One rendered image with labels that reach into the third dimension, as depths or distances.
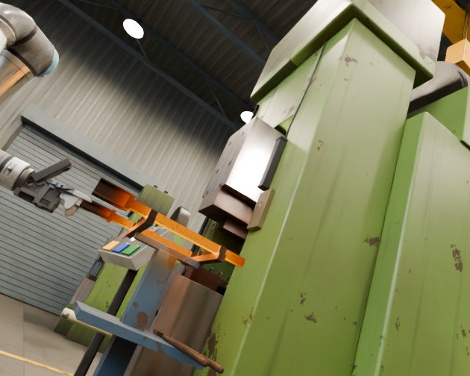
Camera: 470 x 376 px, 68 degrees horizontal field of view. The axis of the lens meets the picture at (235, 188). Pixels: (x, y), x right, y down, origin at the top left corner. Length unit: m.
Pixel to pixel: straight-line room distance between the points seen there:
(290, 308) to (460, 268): 0.79
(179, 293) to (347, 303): 0.60
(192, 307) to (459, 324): 1.03
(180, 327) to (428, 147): 1.26
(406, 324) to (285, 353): 0.46
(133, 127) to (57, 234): 3.49
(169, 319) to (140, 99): 9.71
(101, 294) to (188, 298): 5.05
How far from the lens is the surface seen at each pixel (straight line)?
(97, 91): 10.53
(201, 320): 1.35
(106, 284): 6.33
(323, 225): 1.32
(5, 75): 1.38
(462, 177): 1.87
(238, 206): 1.60
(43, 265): 9.36
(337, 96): 1.57
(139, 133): 10.37
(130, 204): 0.89
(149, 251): 1.93
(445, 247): 1.65
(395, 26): 2.06
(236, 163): 1.59
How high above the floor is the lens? 0.74
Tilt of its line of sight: 24 degrees up
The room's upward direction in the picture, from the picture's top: 23 degrees clockwise
